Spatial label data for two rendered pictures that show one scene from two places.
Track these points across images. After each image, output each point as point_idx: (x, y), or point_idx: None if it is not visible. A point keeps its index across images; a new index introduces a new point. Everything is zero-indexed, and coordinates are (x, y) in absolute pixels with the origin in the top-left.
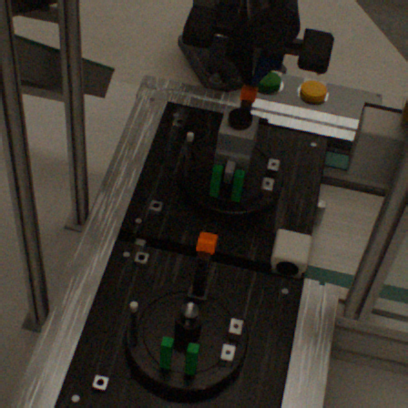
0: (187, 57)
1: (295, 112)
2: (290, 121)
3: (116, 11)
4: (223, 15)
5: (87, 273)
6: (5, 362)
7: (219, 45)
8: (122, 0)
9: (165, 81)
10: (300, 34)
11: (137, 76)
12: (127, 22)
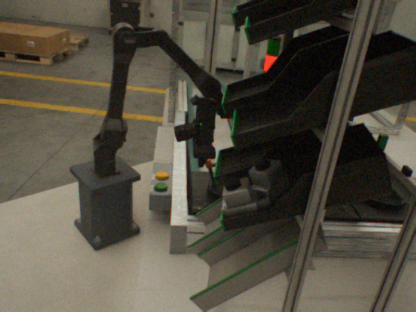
0: (111, 243)
1: (176, 180)
2: (182, 181)
3: (63, 285)
4: (131, 189)
5: None
6: (333, 270)
7: (131, 208)
8: (49, 284)
9: (172, 218)
10: (78, 206)
11: (131, 262)
12: (76, 277)
